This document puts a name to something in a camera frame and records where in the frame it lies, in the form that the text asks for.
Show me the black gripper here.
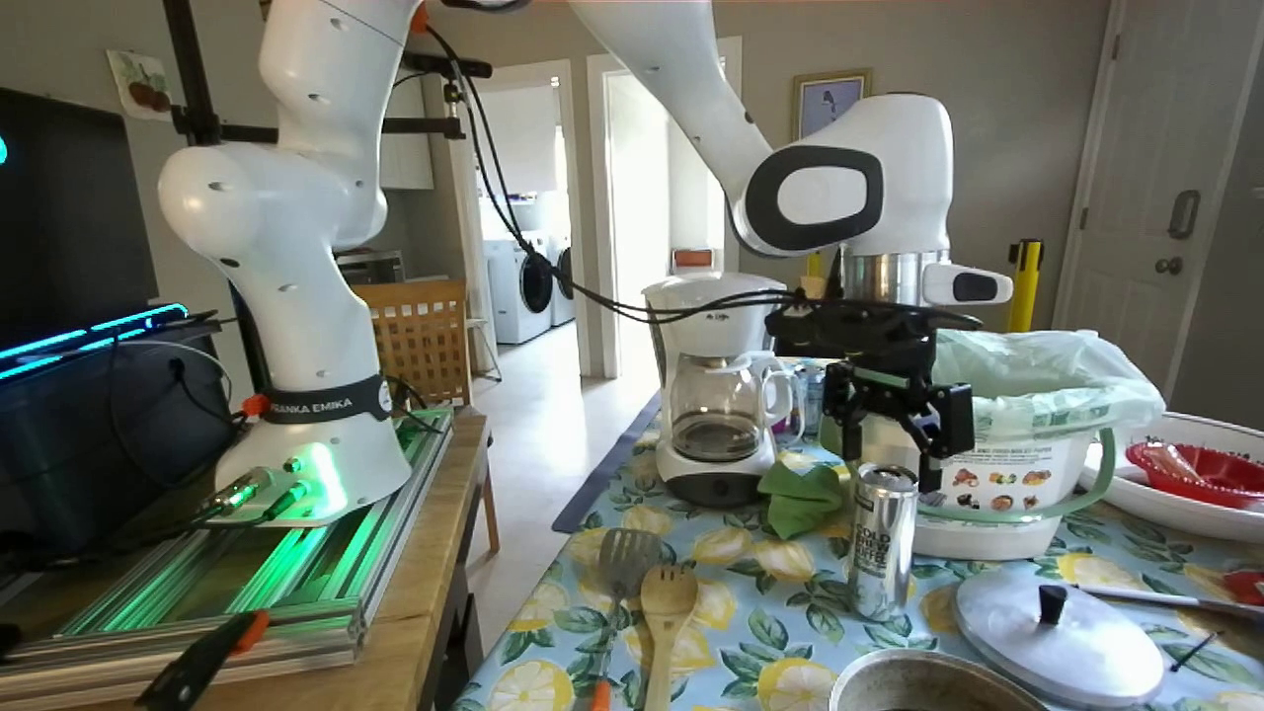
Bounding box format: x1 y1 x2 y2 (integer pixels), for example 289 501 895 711
767 300 975 494

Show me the silver drink can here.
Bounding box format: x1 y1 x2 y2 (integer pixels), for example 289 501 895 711
847 465 917 619

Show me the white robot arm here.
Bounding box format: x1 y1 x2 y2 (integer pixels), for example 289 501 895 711
157 0 1016 531

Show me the white bin with green liner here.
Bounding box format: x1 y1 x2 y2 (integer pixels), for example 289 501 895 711
820 323 1169 564

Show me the green cloth napkin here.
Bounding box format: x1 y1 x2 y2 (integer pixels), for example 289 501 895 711
757 452 854 540

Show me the white coffee maker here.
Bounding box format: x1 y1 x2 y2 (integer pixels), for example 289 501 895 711
643 274 793 509

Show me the yellow bottle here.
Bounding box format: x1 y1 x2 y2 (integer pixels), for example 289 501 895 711
1007 238 1042 332

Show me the metal saucepan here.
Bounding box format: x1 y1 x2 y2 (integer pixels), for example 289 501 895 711
826 652 1042 711

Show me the white pot lid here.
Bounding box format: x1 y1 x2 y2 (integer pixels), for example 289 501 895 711
954 568 1166 709

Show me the wooden spoon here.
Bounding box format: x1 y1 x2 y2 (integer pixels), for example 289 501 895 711
639 564 697 711

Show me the white plate with red food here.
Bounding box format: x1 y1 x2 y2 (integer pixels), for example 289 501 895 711
1104 411 1264 546

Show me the metal slotted spatula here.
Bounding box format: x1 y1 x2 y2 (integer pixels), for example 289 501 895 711
599 531 664 602

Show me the framed bird picture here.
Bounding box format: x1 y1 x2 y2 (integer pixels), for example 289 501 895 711
793 73 872 140

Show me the lemon print tablecloth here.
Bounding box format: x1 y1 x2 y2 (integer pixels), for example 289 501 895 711
446 394 1264 711

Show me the washing machine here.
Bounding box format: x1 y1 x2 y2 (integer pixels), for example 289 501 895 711
485 238 554 350

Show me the wicker laundry basket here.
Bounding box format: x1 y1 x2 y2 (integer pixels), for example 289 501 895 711
354 277 469 404

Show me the wooden side table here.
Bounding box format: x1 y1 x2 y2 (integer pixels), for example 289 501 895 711
0 411 488 711

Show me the black computer monitor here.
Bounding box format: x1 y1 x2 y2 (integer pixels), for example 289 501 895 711
0 90 157 344

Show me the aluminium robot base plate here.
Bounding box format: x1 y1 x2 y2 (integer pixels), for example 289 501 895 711
0 411 454 695

